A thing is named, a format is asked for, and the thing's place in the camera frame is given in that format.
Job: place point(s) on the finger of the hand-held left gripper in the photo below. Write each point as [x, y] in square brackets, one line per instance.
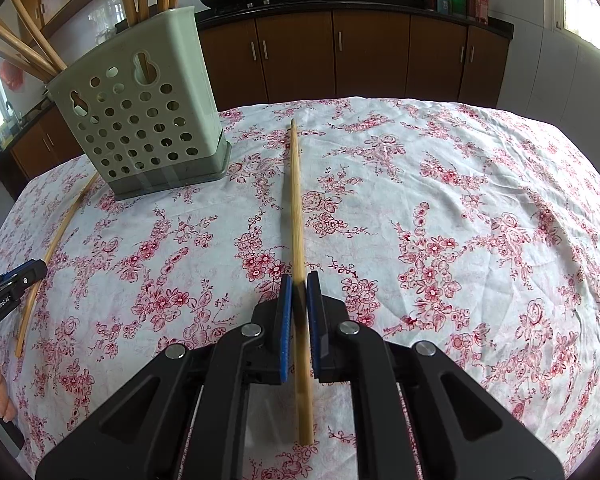
[27, 276]

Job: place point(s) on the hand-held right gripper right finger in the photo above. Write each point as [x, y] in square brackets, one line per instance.
[312, 330]

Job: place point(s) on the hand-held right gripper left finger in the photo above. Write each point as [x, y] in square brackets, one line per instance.
[285, 330]

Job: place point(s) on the straight bamboo chopstick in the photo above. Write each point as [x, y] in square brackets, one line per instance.
[296, 210]

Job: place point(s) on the green perforated utensil holder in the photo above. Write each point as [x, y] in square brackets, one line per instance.
[185, 75]

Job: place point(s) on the small brown base cabinet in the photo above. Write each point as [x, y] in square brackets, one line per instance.
[45, 145]

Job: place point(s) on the red floral tablecloth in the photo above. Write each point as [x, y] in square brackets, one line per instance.
[455, 260]

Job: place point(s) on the red hanging decoration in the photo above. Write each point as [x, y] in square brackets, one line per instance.
[12, 76]

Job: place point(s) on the long brown base cabinet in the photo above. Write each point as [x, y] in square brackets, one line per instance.
[375, 55]

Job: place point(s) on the black kitchen countertop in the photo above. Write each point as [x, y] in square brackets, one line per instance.
[375, 2]

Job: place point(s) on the red packet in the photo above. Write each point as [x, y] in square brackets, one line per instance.
[482, 7]

